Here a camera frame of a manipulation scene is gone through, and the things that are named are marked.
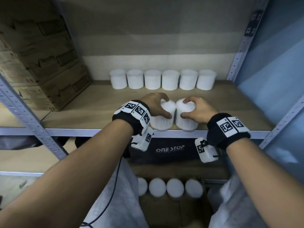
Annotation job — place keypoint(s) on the person's left hand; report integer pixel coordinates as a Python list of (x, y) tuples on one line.
[(152, 104)]

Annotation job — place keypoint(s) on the person's right hand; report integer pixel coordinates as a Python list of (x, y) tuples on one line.
[(201, 111)]

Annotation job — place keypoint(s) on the person's left thumb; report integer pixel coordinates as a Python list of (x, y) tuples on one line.
[(165, 113)]

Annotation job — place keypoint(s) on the person's right thumb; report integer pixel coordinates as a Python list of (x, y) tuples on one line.
[(186, 115)]

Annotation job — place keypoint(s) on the white plastic tub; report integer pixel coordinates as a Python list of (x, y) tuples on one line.
[(163, 123), (186, 124), (175, 187), (142, 186), (194, 188), (157, 187)]

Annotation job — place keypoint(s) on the person's right forearm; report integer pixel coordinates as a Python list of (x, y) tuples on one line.
[(261, 178)]

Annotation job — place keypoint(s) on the person's left forearm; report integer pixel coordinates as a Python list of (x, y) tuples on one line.
[(71, 173)]

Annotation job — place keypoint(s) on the row of white tubs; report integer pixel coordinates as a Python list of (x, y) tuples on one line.
[(163, 80)]

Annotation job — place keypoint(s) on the black marker wristband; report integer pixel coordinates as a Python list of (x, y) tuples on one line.
[(220, 137), (128, 118)]

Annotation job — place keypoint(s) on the black bag with white print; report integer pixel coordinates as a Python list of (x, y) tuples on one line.
[(147, 155)]

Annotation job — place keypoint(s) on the wooden shelf board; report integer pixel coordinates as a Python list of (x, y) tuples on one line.
[(95, 104)]

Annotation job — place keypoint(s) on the grey metal shelf rack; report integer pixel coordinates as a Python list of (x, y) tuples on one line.
[(71, 132)]

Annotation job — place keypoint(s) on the open cardboard box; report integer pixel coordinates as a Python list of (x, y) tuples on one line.
[(171, 211)]

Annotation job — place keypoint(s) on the brown cardboard box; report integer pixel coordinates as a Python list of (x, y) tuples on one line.
[(64, 90), (35, 35), (47, 66)]

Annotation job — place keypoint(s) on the black and white marker tag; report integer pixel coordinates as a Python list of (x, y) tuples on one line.
[(253, 23)]

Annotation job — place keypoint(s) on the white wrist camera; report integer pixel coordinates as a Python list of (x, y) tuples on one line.
[(206, 153), (142, 142)]

